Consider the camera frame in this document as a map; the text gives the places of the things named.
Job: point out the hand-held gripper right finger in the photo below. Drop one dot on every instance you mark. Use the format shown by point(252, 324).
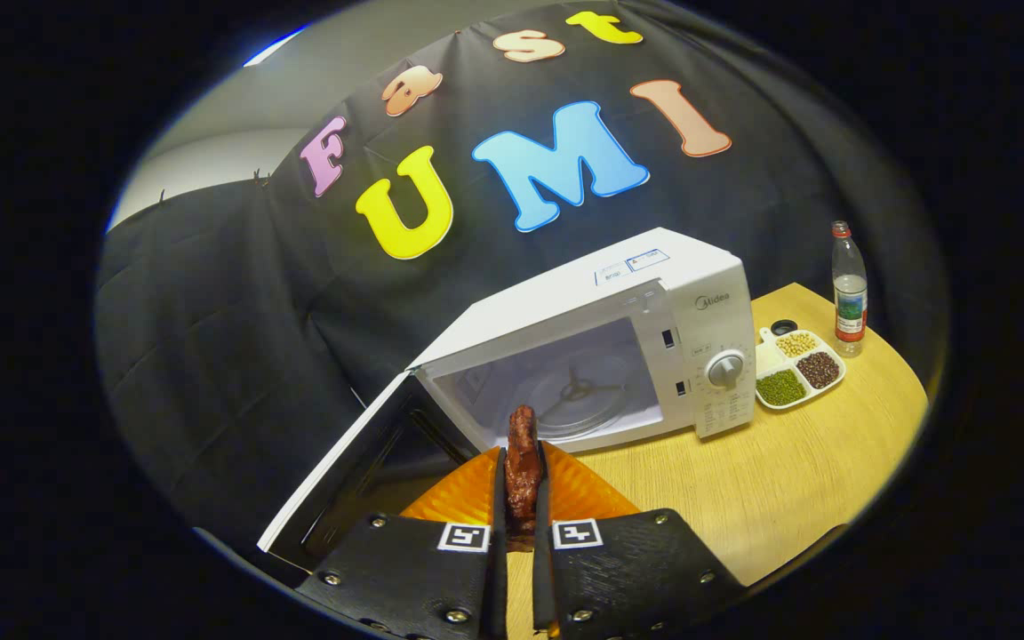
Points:
point(540, 578)

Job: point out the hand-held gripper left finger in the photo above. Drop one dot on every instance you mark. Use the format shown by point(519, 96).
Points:
point(499, 578)

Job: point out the brown meat strip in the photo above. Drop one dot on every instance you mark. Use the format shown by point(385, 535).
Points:
point(523, 471)

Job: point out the white toaster oven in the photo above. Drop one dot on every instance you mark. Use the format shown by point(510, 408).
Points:
point(708, 293)

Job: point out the divided white dish of beans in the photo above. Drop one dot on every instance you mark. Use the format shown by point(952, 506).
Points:
point(801, 373)

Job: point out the small black round object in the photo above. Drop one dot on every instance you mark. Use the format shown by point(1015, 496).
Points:
point(783, 326)

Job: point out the clear bottle with red cap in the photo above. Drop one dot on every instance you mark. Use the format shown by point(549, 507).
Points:
point(850, 302)

